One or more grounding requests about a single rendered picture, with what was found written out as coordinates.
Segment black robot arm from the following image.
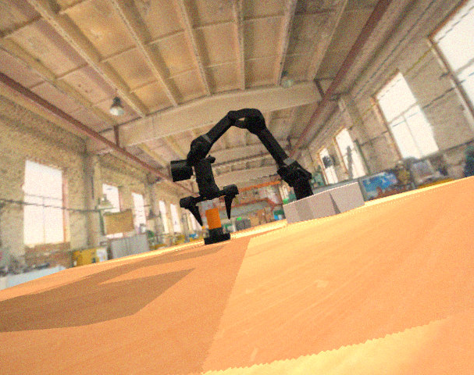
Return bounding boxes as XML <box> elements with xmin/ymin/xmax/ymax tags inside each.
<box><xmin>170</xmin><ymin>108</ymin><xmax>314</xmax><ymax>202</ymax></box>

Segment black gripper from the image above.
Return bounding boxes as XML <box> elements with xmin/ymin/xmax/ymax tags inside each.
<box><xmin>180</xmin><ymin>173</ymin><xmax>239</xmax><ymax>227</ymax></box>

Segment orange cylinder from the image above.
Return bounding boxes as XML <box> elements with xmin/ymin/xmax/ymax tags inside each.
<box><xmin>205</xmin><ymin>209</ymin><xmax>221</xmax><ymax>230</ymax></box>

